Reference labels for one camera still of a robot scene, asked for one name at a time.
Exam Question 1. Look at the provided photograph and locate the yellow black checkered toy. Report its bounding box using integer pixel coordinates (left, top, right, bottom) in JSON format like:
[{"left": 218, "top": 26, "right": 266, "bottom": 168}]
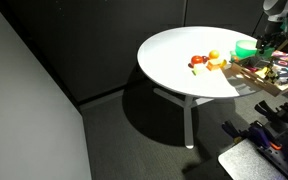
[{"left": 263, "top": 63, "right": 281, "bottom": 84}]

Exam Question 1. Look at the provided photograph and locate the blue white block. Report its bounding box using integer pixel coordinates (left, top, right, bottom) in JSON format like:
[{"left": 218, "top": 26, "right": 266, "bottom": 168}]
[{"left": 277, "top": 68, "right": 288, "bottom": 84}]

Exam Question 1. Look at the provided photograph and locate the green plastic bowl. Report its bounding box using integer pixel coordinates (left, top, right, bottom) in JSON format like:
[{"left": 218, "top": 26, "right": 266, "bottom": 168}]
[{"left": 234, "top": 39, "right": 260, "bottom": 58}]

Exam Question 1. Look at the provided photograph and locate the purple clamp with black handles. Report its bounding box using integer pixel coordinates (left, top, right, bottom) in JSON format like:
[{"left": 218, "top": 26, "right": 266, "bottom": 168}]
[{"left": 254, "top": 100, "right": 288, "bottom": 125}]

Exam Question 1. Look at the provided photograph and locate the orange wooden block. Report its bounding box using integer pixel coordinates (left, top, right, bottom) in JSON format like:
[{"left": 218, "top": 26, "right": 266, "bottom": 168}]
[{"left": 205, "top": 58, "right": 222, "bottom": 72}]

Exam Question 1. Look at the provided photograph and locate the purple clamp with orange trigger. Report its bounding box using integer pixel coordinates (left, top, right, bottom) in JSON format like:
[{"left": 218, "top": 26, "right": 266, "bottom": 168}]
[{"left": 221, "top": 119, "right": 282, "bottom": 152}]

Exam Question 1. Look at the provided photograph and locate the red toy tomato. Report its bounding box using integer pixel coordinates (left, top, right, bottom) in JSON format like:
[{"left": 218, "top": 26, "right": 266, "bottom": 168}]
[{"left": 190, "top": 55, "right": 204, "bottom": 67}]

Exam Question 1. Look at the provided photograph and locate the wooden crate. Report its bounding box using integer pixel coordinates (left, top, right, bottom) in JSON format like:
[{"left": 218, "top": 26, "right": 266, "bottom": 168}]
[{"left": 231, "top": 53, "right": 288, "bottom": 98}]

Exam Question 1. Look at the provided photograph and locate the dark cube with pink edge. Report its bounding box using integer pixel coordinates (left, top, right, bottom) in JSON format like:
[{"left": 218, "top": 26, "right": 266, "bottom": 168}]
[{"left": 245, "top": 56, "right": 267, "bottom": 72}]

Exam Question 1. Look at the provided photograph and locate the white table base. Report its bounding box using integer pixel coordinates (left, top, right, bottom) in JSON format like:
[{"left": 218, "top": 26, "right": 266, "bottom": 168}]
[{"left": 153, "top": 87, "right": 215, "bottom": 150}]

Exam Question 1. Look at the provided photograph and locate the light green wooden block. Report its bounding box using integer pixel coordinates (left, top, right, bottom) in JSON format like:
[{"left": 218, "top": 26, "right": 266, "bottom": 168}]
[{"left": 192, "top": 63, "right": 208, "bottom": 76}]

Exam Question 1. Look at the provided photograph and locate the black block with red ring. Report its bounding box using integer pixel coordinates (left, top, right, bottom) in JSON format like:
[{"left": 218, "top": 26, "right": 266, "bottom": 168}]
[{"left": 273, "top": 58, "right": 288, "bottom": 70}]

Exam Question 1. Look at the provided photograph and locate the pink block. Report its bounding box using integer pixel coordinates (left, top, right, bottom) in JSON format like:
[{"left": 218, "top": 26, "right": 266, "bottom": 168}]
[{"left": 272, "top": 50, "right": 288, "bottom": 60}]

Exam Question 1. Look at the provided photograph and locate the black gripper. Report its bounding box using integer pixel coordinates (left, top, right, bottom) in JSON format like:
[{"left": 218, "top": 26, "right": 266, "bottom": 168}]
[{"left": 255, "top": 21, "right": 288, "bottom": 54}]

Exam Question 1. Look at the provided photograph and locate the grey metal plate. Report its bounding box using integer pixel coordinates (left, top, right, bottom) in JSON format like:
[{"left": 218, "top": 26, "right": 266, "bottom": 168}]
[{"left": 217, "top": 138, "right": 287, "bottom": 180}]

